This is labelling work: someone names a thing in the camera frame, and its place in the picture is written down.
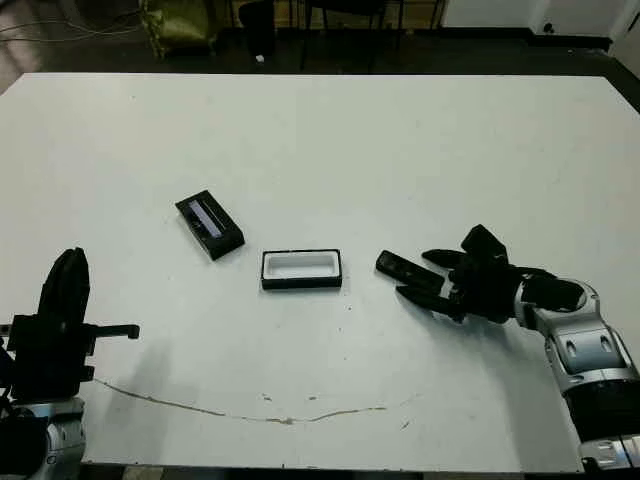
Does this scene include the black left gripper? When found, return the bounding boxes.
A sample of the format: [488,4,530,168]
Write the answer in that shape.
[8,248,141,401]

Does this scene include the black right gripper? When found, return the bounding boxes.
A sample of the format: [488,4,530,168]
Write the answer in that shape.
[394,248,524,324]

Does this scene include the black slim camera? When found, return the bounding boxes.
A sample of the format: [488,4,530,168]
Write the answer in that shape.
[374,249,446,296]

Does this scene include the black box lid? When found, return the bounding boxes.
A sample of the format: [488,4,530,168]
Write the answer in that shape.
[174,188,246,261]

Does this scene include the black box with white insert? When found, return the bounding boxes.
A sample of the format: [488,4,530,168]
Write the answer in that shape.
[259,248,344,291]

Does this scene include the yellow-green bag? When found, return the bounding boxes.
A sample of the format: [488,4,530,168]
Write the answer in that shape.
[138,0,219,59]

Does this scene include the black upright leg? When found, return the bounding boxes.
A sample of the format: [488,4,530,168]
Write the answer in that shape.
[239,0,276,59]

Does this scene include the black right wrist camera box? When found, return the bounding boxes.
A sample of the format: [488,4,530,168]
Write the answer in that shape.
[459,224,510,266]

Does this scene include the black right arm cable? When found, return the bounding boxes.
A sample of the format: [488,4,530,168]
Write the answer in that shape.
[504,263,554,282]

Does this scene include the white floor cable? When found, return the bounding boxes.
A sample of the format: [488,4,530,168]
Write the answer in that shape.
[0,8,146,40]

